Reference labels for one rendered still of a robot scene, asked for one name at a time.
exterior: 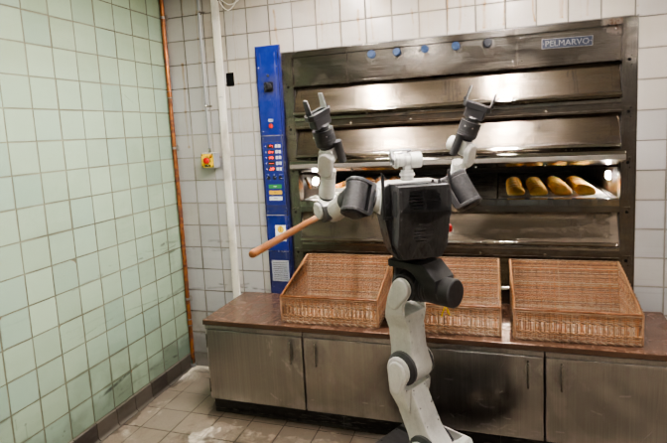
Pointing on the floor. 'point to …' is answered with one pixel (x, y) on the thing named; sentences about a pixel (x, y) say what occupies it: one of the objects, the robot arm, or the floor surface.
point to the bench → (250, 386)
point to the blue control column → (270, 105)
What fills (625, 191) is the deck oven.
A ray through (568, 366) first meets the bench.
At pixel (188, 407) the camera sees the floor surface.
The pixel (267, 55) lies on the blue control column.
